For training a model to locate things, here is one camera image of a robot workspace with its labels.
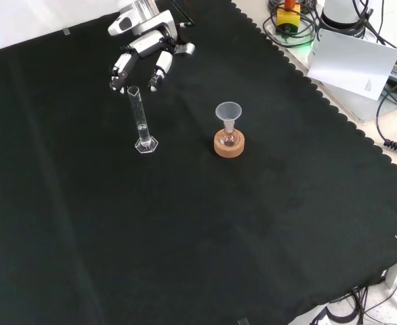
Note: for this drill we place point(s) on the clear glass graduated cylinder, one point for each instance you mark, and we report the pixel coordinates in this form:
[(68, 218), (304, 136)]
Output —
[(144, 135)]

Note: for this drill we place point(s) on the small glass round-bottom flask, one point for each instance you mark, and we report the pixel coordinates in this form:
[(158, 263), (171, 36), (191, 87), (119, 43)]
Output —
[(228, 137)]

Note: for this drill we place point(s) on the translucent plastic funnel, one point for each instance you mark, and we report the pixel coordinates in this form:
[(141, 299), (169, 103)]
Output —
[(228, 111)]

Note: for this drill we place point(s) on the pale grey base plate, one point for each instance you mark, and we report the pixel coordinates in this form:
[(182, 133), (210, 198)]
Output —
[(357, 105)]

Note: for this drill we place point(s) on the black bench cloth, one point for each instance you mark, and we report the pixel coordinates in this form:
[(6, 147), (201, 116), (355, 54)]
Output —
[(185, 220)]

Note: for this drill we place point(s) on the yellow stop button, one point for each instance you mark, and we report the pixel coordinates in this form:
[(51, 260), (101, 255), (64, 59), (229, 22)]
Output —
[(288, 18)]

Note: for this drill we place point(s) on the pale white board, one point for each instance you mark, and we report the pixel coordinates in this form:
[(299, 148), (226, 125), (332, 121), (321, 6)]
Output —
[(351, 61)]

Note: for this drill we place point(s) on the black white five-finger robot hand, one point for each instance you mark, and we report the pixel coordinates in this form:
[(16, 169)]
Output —
[(149, 42)]

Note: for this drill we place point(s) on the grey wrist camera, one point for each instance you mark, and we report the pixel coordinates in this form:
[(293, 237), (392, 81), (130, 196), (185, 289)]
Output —
[(186, 48)]

